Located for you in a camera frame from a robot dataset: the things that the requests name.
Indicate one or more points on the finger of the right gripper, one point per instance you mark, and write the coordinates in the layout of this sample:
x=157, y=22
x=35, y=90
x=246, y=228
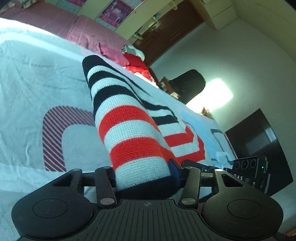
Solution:
x=202, y=167

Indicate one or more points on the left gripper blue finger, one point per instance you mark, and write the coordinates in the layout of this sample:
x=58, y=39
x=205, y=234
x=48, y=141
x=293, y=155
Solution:
x=176, y=171

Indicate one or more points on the striped cartoon knit sweater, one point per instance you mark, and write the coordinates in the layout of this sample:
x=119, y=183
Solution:
x=139, y=130

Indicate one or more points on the black television screen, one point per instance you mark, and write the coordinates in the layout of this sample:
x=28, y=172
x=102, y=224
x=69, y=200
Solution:
x=254, y=136

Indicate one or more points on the black office chair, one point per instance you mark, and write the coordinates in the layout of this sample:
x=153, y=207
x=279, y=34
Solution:
x=188, y=85

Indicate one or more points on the red folded garment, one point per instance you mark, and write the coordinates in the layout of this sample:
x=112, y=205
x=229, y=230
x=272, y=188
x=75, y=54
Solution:
x=136, y=65

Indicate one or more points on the pink folded garment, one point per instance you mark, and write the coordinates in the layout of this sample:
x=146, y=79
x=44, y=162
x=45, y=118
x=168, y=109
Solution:
x=114, y=55

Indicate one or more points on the checked white garment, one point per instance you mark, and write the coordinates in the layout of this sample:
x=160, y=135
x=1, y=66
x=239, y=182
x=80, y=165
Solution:
x=130, y=49

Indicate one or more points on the light blue patterned bedspread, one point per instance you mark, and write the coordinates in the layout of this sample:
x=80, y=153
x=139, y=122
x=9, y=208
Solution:
x=47, y=125

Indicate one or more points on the dark wooden door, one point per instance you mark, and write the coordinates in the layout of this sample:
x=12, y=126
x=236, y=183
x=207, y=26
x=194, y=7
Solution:
x=174, y=25

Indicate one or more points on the purple poster lower right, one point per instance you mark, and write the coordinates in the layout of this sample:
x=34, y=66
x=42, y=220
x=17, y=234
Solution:
x=116, y=12

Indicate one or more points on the purple poster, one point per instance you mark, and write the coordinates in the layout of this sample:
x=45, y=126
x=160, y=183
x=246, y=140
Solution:
x=77, y=3
x=116, y=12

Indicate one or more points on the pink quilted blanket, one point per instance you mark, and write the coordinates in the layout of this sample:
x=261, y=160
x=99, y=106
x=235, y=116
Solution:
x=79, y=30

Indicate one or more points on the purple poster lower left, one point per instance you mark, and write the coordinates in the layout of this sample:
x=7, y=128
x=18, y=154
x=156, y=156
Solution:
x=77, y=3

